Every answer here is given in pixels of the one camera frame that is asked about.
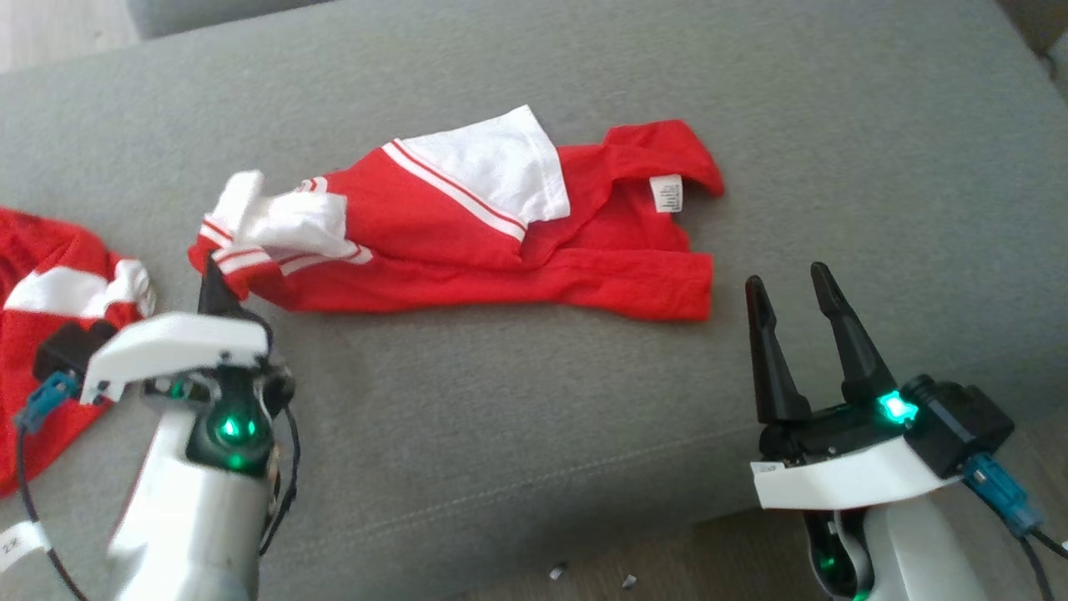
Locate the red mesh garment white band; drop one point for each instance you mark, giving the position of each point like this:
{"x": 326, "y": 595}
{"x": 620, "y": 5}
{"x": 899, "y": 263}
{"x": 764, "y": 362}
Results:
{"x": 50, "y": 250}

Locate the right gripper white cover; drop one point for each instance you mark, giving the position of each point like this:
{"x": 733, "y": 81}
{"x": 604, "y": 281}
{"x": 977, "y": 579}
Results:
{"x": 843, "y": 480}

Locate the grey fabric sofa seat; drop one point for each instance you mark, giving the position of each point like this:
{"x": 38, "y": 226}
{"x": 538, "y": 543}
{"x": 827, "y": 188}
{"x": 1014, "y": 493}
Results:
{"x": 584, "y": 401}

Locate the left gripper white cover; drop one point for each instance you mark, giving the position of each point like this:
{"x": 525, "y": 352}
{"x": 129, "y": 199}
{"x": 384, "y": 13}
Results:
{"x": 179, "y": 342}

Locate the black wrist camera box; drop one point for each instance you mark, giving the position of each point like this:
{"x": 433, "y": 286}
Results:
{"x": 964, "y": 426}
{"x": 71, "y": 349}

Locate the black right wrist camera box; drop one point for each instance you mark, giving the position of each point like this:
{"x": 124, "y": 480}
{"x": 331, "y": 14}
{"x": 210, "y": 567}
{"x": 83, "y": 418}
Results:
{"x": 964, "y": 426}

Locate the red white striped garment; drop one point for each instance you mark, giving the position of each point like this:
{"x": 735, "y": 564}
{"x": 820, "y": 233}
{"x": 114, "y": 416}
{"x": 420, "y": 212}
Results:
{"x": 434, "y": 242}

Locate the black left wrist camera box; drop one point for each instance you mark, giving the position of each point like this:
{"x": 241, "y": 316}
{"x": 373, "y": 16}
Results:
{"x": 71, "y": 349}

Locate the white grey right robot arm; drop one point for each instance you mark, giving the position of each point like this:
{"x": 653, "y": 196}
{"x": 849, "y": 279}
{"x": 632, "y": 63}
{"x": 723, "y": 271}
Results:
{"x": 918, "y": 551}

